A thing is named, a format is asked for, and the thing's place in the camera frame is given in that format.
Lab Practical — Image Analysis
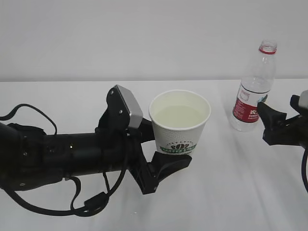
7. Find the clear water bottle red label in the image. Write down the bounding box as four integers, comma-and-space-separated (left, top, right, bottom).
230, 39, 277, 132

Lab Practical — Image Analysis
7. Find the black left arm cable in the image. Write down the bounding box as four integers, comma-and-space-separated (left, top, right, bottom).
0, 103, 128, 212

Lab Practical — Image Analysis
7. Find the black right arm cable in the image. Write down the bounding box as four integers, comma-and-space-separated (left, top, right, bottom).
300, 148, 308, 194

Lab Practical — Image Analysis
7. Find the white paper cup green logo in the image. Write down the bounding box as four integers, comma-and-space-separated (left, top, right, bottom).
149, 90, 211, 155

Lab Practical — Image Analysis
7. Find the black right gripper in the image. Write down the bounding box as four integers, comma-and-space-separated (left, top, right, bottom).
257, 95, 308, 148

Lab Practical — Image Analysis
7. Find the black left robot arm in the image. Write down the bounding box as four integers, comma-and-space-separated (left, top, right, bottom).
0, 120, 191, 194

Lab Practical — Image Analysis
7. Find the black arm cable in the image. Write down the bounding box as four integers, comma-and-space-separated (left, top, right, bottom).
300, 148, 308, 194
0, 103, 128, 212

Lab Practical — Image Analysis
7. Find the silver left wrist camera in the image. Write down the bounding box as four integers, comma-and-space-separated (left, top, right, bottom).
115, 85, 143, 128

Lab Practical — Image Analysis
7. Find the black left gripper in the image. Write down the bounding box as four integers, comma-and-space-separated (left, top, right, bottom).
95, 118, 192, 194

